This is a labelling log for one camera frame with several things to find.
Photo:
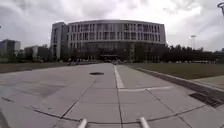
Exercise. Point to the dark manhole cover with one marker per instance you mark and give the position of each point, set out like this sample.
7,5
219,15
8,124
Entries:
96,73

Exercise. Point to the large curved pale building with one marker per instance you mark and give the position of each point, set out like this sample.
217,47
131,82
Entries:
110,35

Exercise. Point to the grey paved plaza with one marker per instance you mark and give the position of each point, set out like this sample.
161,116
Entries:
100,96

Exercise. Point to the robot's own part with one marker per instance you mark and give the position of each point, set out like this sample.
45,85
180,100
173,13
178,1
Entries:
144,122
82,123

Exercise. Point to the row of trees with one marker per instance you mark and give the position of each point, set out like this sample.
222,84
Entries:
186,53

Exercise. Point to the grey stone kerb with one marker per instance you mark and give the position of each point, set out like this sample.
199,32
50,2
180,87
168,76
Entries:
186,83

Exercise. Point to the tall floodlight pole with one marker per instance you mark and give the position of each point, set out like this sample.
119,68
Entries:
193,43

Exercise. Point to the dark drain grate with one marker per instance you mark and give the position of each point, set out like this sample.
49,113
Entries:
206,99

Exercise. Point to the low distant buildings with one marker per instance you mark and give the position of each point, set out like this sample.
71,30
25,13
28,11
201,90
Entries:
13,48

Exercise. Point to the street lamp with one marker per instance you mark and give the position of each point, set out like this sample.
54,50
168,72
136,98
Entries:
221,6

